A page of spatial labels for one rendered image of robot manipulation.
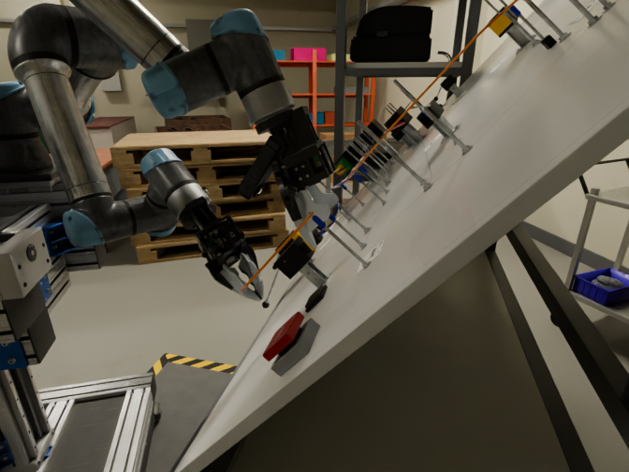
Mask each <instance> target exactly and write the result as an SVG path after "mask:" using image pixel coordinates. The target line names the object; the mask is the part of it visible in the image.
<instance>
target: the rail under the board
mask: <svg viewBox="0 0 629 472"><path fill-rule="evenodd" d="M299 273H300V272H297V274H296V275H295V277H294V278H293V280H292V282H291V283H290V285H289V286H288V288H287V289H286V291H285V293H284V295H283V296H282V298H281V299H280V301H279V302H278V303H277V304H276V306H275V308H274V309H273V311H272V312H271V314H270V316H269V317H268V319H267V321H266V322H265V324H264V325H263V327H262V328H261V330H260V332H259V333H258V335H257V336H256V338H255V340H254V341H253V343H252V344H251V345H250V347H249V348H248V350H247V351H246V353H245V354H244V356H243V358H242V359H241V361H240V363H239V364H238V366H237V367H236V369H235V371H234V372H233V374H232V375H231V377H230V378H229V380H228V382H227V383H226V385H225V386H224V388H223V389H222V390H221V392H220V394H219V395H218V397H217V398H216V400H215V401H214V403H213V404H212V407H211V408H210V410H209V411H208V413H207V414H206V416H205V417H204V419H203V421H202V422H201V424H200V425H199V426H198V428H197V430H196V431H195V433H194V434H193V436H192V437H191V439H190V440H189V442H188V444H187V445H186V447H185V448H184V450H183V452H182V453H181V455H180V457H179V458H178V460H177V461H176V463H175V464H174V466H173V467H172V468H171V470H170V471H169V472H174V471H175V469H176V467H177V466H178V464H179V463H180V461H181V459H182V458H183V457H184V455H185V454H186V452H187V450H188V449H189V447H190V446H191V444H192V442H193V441H194V439H195V438H196V436H197V434H198V432H199V431H200V429H201V428H202V426H203V424H204V423H205V421H206V420H207V418H208V417H209V416H210V414H211V413H212V411H213V409H214V407H215V406H216V404H217V403H218V401H219V399H220V398H221V396H222V395H223V393H224V392H225V390H226V388H227V386H228V385H229V383H230V381H231V380H232V378H233V377H234V376H235V374H236V373H237V371H238V370H239V368H240V367H241V364H242V363H243V361H244V360H245V358H246V356H247V355H248V353H249V352H250V350H251V348H252V347H253V345H254V344H255V342H256V340H257V338H258V337H259V335H260V334H261V333H262V331H263V330H264V328H265V327H266V325H267V324H268V322H269V320H270V319H271V317H272V315H273V313H274V312H275V310H276V309H277V307H278V305H279V304H280V302H281V301H282V299H283V298H284V296H285V295H286V293H287V292H288V290H289V288H290V287H291V285H292V284H293V282H294V281H295V279H296V277H297V276H298V274H299ZM240 443H241V440H240V441H239V442H238V443H236V444H235V445H234V446H232V447H231V448H230V449H229V450H227V451H226V452H224V453H223V454H222V455H221V456H219V457H218V458H217V459H215V460H214V461H213V462H211V463H210V464H209V465H207V466H206V467H205V468H203V469H202V470H201V471H200V472H227V469H228V467H229V465H230V463H231V461H232V458H233V456H234V454H235V452H236V450H237V448H238V446H239V445H240Z"/></svg>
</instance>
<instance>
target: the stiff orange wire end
mask: <svg viewBox="0 0 629 472"><path fill-rule="evenodd" d="M313 214H314V212H311V213H310V214H309V215H308V216H307V217H306V219H305V220H304V221H303V222H302V223H301V224H300V225H299V226H298V227H297V228H296V230H295V231H294V232H293V233H292V234H291V235H290V236H289V237H288V238H287V239H286V240H285V242H284V243H283V244H282V245H281V246H280V247H279V248H278V249H277V250H276V252H275V253H274V254H273V255H272V256H271V257H270V258H269V259H268V260H267V261H266V263H265V264H264V265H263V266H262V267H261V268H260V269H259V270H258V271H257V272H256V274H255V275H254V276H253V277H252V278H251V279H250V280H249V281H248V282H247V283H246V284H245V285H244V286H243V287H242V288H241V291H240V292H239V293H238V295H239V294H240V293H241V292H243V291H245V290H246V288H247V286H248V285H249V284H250V283H251V282H252V281H253V280H254V279H255V278H256V277H257V275H258V274H259V273H260V272H261V271H262V270H263V269H264V268H265V267H266V266H267V265H268V264H269V262H270V261H271V260H272V259H273V258H274V257H275V256H276V255H277V254H278V253H279V251H280V250H281V249H282V248H283V247H284V246H285V245H286V244H287V243H288V242H289V241H290V239H291V238H292V237H293V236H294V235H295V234H296V233H297V232H298V231H299V230H300V229H301V227H302V226H303V225H304V224H305V223H306V222H307V221H308V220H309V219H310V217H311V216H312V215H313Z"/></svg>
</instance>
